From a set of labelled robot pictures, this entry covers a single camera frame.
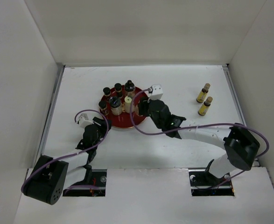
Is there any yellow-cap spice jar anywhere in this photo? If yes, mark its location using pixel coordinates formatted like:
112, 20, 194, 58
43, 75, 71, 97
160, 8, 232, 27
124, 96, 134, 113

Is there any black-knob spice jar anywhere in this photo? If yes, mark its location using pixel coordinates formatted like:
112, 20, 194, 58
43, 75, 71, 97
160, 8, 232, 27
109, 96, 122, 116
124, 80, 135, 98

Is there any small black-cap spice bottle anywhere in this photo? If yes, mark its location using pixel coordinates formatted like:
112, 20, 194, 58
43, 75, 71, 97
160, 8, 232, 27
114, 83, 123, 98
98, 100, 109, 116
103, 87, 111, 102

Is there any pink-cap spice jar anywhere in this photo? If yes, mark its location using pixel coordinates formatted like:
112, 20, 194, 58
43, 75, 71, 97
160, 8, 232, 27
135, 109, 144, 117

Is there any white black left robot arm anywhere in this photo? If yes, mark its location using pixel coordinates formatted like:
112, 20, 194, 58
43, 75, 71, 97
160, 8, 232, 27
21, 117, 112, 205

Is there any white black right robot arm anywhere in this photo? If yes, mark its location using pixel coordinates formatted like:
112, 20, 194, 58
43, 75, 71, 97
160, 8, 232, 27
135, 97, 260, 185

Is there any red round tray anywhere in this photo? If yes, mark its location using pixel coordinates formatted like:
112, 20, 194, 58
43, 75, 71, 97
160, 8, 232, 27
100, 85, 133, 129

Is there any front yellow sauce bottle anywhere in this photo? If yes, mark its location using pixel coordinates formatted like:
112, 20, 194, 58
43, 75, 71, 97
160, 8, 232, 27
198, 97, 213, 116

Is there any yellow sauce bottle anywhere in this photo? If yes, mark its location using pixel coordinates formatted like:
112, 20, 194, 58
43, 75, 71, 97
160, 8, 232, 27
198, 97, 213, 116
196, 83, 211, 103

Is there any back yellow sauce bottle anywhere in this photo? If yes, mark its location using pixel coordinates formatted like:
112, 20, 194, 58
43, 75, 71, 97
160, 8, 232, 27
196, 83, 211, 103

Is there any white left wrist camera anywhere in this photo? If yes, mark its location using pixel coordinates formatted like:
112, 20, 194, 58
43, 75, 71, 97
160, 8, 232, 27
77, 113, 93, 128

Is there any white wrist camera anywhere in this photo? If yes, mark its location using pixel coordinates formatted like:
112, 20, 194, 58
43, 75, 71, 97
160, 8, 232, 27
148, 84, 163, 100
77, 113, 93, 128

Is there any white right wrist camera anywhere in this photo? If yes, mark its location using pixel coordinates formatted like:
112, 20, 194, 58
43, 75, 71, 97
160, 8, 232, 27
148, 84, 163, 100

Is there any left metal table rail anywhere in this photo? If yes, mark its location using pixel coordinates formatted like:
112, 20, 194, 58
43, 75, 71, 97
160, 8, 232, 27
33, 63, 65, 165

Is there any metal table rail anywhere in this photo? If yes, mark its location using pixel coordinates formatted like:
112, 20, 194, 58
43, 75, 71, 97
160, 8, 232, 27
222, 64, 261, 167
33, 63, 65, 165

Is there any right metal table rail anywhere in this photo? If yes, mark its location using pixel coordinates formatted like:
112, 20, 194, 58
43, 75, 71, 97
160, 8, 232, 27
222, 64, 261, 167

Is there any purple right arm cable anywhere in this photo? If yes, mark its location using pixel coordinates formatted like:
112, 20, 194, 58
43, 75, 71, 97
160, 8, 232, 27
129, 88, 270, 187

